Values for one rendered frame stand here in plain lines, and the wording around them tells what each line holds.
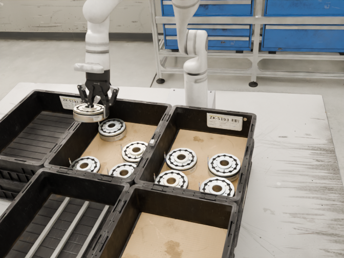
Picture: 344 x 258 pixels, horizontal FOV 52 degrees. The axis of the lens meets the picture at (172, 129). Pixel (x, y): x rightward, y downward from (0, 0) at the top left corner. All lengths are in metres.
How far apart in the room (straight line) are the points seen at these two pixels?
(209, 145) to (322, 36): 1.94
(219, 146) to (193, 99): 0.26
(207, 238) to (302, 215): 0.38
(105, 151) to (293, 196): 0.67
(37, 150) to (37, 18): 3.26
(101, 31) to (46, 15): 3.37
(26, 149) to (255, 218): 0.85
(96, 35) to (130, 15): 2.96
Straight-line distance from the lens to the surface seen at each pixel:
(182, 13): 1.21
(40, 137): 1.46
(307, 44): 3.05
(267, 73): 3.12
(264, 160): 1.41
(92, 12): 1.07
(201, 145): 1.26
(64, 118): 1.52
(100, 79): 1.11
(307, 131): 1.58
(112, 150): 1.29
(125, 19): 4.09
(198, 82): 1.38
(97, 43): 1.09
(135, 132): 1.35
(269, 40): 3.01
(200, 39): 1.31
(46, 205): 1.18
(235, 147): 1.25
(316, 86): 3.26
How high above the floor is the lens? 1.65
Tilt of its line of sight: 38 degrees down
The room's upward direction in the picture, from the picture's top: 5 degrees counter-clockwise
